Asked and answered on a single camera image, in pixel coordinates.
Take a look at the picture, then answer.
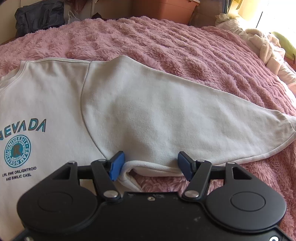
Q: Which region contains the pink fluffy blanket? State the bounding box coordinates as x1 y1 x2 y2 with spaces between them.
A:
0 15 296 235

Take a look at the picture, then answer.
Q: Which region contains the white Nevada sweatshirt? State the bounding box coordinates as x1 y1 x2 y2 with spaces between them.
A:
1 56 295 240

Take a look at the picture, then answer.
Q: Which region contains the dark blue bag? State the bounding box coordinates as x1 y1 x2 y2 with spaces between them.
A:
15 1 65 38

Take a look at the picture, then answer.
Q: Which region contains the green plush toy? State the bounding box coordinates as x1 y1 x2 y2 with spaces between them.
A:
273 32 296 60

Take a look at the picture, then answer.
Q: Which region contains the brown plastic storage box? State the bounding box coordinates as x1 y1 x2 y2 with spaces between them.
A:
132 0 200 25

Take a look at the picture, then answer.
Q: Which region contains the pale pink crumpled bedding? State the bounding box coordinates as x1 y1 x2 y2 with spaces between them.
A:
216 18 295 94

